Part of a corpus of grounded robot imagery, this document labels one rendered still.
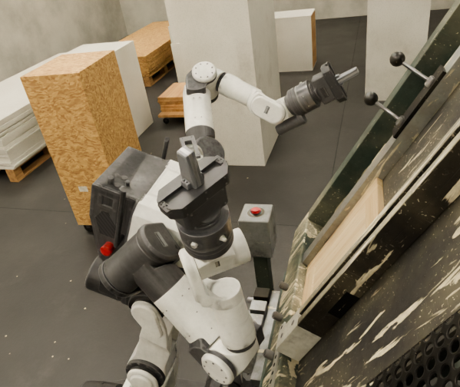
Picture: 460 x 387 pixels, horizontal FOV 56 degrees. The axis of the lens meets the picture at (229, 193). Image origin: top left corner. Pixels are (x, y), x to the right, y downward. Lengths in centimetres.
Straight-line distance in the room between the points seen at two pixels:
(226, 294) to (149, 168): 46
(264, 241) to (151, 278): 84
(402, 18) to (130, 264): 433
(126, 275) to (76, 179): 237
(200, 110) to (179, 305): 64
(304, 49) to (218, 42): 281
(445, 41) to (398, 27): 356
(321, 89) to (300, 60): 501
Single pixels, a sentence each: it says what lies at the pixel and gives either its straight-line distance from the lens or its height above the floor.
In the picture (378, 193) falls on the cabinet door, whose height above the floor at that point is 124.
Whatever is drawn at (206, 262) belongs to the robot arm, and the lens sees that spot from 75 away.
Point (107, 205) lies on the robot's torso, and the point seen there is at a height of 136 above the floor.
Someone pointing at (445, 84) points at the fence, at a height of 150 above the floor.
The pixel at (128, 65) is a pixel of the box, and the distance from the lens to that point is 494.
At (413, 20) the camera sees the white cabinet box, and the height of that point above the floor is 82.
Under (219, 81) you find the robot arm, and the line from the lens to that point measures 143.
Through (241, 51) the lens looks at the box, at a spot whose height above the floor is 103.
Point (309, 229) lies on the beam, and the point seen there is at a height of 90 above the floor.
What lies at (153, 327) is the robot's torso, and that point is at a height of 91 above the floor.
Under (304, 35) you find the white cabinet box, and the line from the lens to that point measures 624.
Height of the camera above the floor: 190
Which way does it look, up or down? 32 degrees down
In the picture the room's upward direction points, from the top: 9 degrees counter-clockwise
